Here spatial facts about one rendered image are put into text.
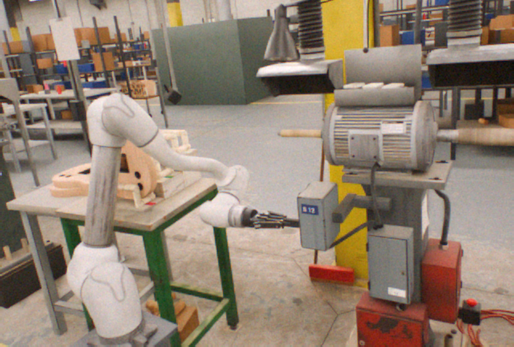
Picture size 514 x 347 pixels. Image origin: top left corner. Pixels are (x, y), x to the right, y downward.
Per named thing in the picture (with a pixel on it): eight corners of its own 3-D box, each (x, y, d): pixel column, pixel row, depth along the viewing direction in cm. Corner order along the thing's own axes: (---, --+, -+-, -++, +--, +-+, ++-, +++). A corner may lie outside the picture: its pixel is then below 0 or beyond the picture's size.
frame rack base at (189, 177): (201, 178, 240) (197, 149, 235) (185, 188, 228) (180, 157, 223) (164, 175, 254) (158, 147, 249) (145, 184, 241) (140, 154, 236)
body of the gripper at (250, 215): (252, 221, 179) (272, 224, 174) (242, 230, 172) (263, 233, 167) (250, 204, 177) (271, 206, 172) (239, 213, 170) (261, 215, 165)
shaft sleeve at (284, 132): (324, 132, 179) (322, 128, 177) (322, 139, 178) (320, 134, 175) (284, 132, 188) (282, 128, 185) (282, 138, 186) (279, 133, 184)
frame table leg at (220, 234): (239, 325, 262) (220, 185, 236) (235, 332, 258) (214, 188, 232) (232, 324, 265) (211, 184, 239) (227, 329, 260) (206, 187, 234)
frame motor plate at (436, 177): (452, 168, 169) (452, 158, 168) (445, 190, 150) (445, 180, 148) (359, 163, 187) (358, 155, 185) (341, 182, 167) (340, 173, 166)
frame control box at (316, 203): (382, 244, 165) (381, 180, 157) (368, 274, 147) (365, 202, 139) (320, 235, 176) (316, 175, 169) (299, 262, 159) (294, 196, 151)
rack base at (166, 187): (185, 188, 228) (182, 171, 226) (165, 200, 215) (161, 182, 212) (146, 184, 241) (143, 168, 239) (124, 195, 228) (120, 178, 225)
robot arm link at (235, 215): (230, 230, 174) (242, 233, 171) (226, 210, 172) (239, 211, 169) (241, 221, 182) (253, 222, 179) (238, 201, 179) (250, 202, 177)
